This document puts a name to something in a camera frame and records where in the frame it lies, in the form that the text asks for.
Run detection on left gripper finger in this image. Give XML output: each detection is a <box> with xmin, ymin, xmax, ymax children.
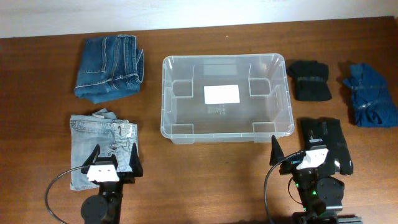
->
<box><xmin>83</xmin><ymin>144</ymin><xmax>100</xmax><ymax>167</ymax></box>
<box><xmin>129</xmin><ymin>143</ymin><xmax>144</xmax><ymax>177</ymax></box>

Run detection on blue garment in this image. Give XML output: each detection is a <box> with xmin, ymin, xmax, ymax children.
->
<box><xmin>343</xmin><ymin>63</ymin><xmax>397</xmax><ymax>128</ymax></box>

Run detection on light blue jeans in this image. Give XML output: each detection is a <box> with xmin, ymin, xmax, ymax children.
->
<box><xmin>70</xmin><ymin>108</ymin><xmax>138</xmax><ymax>191</ymax></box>

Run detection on white label in container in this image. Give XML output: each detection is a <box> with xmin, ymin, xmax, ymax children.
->
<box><xmin>204</xmin><ymin>85</ymin><xmax>240</xmax><ymax>105</ymax></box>

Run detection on dark blue folded jeans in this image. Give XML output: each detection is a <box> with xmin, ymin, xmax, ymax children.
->
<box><xmin>74</xmin><ymin>34</ymin><xmax>144</xmax><ymax>104</ymax></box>

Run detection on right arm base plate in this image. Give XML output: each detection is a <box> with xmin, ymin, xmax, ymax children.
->
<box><xmin>292</xmin><ymin>212</ymin><xmax>363</xmax><ymax>224</ymax></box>

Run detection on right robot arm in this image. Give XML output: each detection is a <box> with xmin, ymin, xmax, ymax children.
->
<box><xmin>264</xmin><ymin>135</ymin><xmax>345</xmax><ymax>223</ymax></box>

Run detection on clear plastic storage container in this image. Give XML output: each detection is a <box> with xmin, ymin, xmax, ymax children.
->
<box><xmin>160</xmin><ymin>53</ymin><xmax>295</xmax><ymax>144</ymax></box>

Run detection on small black garment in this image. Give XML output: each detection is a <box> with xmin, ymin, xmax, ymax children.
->
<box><xmin>287</xmin><ymin>60</ymin><xmax>332</xmax><ymax>101</ymax></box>

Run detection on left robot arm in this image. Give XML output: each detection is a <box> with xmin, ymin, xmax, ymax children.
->
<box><xmin>81</xmin><ymin>144</ymin><xmax>144</xmax><ymax>224</ymax></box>

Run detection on large black garment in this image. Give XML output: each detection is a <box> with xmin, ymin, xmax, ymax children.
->
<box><xmin>300</xmin><ymin>118</ymin><xmax>354</xmax><ymax>178</ymax></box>

